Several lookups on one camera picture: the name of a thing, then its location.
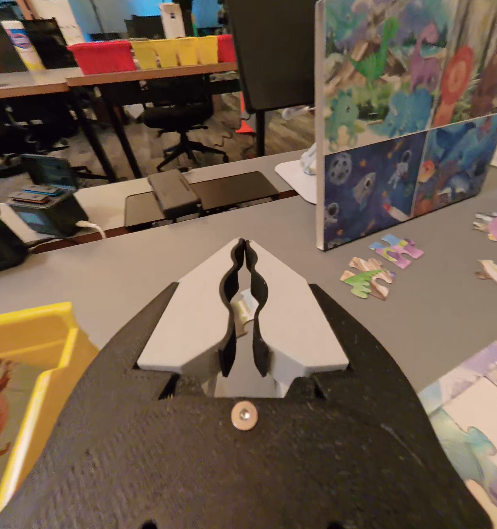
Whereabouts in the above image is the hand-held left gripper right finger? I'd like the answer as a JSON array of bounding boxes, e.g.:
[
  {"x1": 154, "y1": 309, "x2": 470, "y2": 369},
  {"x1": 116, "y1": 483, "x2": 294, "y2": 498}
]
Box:
[{"x1": 247, "y1": 239, "x2": 350, "y2": 398}]

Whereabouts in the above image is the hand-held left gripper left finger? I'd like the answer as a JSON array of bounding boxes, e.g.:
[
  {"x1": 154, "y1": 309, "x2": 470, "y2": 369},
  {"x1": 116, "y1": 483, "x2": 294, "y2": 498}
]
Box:
[{"x1": 137, "y1": 237, "x2": 246, "y2": 398}]

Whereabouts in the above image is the sky meadow puzzle piece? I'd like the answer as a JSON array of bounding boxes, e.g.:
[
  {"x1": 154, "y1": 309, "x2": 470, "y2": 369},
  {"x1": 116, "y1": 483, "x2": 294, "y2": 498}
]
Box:
[{"x1": 231, "y1": 289, "x2": 260, "y2": 338}]

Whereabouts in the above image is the green tail brown puzzle piece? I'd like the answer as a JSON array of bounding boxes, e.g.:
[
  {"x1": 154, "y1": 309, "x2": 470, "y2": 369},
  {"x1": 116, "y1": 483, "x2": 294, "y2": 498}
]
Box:
[{"x1": 340, "y1": 257, "x2": 396, "y2": 301}]

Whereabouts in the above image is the white jigsaw puzzle board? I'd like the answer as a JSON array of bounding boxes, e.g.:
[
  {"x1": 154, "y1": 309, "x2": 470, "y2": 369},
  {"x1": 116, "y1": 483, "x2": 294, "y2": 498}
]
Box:
[{"x1": 418, "y1": 331, "x2": 497, "y2": 529}]

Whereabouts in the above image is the blue purple yellow puzzle piece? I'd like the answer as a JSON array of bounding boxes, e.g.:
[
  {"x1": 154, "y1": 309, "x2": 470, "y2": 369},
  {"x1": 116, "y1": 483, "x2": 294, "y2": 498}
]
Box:
[{"x1": 369, "y1": 234, "x2": 424, "y2": 270}]

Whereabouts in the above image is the large yellow storage bin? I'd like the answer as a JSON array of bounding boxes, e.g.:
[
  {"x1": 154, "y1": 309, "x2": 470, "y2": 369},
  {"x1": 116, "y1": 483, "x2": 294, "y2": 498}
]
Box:
[{"x1": 0, "y1": 302, "x2": 100, "y2": 517}]

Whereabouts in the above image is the brown chair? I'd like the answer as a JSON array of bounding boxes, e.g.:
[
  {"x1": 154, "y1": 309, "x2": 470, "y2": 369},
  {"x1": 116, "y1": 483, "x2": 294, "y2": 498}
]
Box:
[{"x1": 124, "y1": 171, "x2": 281, "y2": 229}]

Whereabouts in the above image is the white gooseneck stand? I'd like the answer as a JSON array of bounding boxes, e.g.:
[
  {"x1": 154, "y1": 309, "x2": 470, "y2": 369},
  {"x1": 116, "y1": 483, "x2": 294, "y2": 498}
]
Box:
[{"x1": 275, "y1": 105, "x2": 318, "y2": 204}]

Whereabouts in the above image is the black battery charger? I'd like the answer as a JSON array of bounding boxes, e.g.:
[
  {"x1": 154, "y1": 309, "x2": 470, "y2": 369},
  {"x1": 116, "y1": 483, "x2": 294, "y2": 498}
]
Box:
[{"x1": 7, "y1": 155, "x2": 90, "y2": 238}]

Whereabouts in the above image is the teal purple puzzle piece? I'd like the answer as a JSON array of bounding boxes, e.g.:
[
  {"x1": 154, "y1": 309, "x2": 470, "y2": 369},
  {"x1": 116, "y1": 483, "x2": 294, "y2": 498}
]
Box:
[{"x1": 430, "y1": 407, "x2": 497, "y2": 510}]

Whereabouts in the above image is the orange creature puzzle board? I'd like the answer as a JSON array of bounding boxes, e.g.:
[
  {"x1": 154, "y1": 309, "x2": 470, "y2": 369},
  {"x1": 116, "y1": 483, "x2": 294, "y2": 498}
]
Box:
[{"x1": 0, "y1": 355, "x2": 47, "y2": 492}]

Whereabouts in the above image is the black charging case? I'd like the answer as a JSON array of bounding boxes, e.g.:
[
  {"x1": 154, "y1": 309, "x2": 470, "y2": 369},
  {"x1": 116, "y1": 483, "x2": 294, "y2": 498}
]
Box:
[{"x1": 0, "y1": 194, "x2": 29, "y2": 277}]

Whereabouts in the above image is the black table leg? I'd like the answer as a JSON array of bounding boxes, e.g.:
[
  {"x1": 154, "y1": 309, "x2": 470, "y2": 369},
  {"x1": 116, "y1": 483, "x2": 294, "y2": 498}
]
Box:
[{"x1": 255, "y1": 109, "x2": 268, "y2": 158}]

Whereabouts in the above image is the orange floor object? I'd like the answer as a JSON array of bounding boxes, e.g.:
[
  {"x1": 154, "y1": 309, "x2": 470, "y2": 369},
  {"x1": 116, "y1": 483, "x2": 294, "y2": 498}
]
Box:
[{"x1": 235, "y1": 93, "x2": 256, "y2": 135}]

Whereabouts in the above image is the pink grey puzzle piece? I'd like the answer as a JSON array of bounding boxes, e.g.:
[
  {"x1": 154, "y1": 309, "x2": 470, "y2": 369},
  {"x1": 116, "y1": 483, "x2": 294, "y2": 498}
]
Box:
[{"x1": 473, "y1": 212, "x2": 497, "y2": 242}]

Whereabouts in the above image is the black office chair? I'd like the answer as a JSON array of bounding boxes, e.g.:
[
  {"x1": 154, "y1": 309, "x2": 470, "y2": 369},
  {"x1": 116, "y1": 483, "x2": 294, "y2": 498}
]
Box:
[{"x1": 143, "y1": 79, "x2": 230, "y2": 172}]

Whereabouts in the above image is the space ocean print puzzle box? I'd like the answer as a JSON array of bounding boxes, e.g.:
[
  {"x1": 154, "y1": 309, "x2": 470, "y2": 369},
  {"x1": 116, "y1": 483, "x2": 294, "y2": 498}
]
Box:
[{"x1": 315, "y1": 0, "x2": 497, "y2": 251}]

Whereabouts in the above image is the wooden table with black legs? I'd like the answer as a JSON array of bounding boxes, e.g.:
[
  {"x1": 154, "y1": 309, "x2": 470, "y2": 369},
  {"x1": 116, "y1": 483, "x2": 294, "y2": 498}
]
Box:
[{"x1": 67, "y1": 61, "x2": 240, "y2": 180}]

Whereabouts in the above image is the small yellow plastic bin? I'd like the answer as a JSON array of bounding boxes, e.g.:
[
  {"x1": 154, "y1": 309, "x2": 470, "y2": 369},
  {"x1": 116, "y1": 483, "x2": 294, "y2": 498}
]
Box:
[
  {"x1": 176, "y1": 37, "x2": 200, "y2": 66},
  {"x1": 197, "y1": 36, "x2": 220, "y2": 64},
  {"x1": 154, "y1": 38, "x2": 180, "y2": 68},
  {"x1": 131, "y1": 39, "x2": 159, "y2": 70}
]

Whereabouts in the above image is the black room divider panel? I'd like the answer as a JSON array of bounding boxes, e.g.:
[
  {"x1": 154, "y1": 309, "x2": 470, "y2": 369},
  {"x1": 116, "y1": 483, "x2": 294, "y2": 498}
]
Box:
[{"x1": 225, "y1": 0, "x2": 317, "y2": 113}]

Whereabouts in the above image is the red plastic bin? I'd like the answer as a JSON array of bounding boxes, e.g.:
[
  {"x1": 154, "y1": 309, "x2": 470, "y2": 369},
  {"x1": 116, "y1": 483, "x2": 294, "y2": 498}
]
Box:
[
  {"x1": 67, "y1": 40, "x2": 137, "y2": 76},
  {"x1": 217, "y1": 34, "x2": 237, "y2": 63}
]

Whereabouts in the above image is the grey top desk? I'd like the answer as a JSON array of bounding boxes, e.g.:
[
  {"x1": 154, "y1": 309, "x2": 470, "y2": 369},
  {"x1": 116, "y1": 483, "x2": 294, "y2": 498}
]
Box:
[{"x1": 0, "y1": 68, "x2": 117, "y2": 182}]

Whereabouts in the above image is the white carton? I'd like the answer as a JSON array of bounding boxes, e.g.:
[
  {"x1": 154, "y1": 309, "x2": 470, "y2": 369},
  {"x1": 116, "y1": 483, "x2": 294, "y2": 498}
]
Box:
[{"x1": 160, "y1": 3, "x2": 186, "y2": 39}]

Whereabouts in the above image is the white wipes canister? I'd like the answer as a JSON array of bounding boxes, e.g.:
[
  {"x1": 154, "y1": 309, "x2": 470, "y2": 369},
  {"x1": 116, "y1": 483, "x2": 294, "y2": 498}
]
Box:
[{"x1": 2, "y1": 21, "x2": 46, "y2": 72}]

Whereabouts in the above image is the black monitor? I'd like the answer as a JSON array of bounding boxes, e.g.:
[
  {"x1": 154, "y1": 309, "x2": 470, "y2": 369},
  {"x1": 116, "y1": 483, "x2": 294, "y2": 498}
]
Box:
[{"x1": 0, "y1": 12, "x2": 29, "y2": 76}]

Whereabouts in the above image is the white charger cable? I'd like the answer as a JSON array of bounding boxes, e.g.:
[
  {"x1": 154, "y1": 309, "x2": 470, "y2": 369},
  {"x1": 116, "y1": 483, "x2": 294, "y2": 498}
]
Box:
[{"x1": 76, "y1": 220, "x2": 108, "y2": 240}]

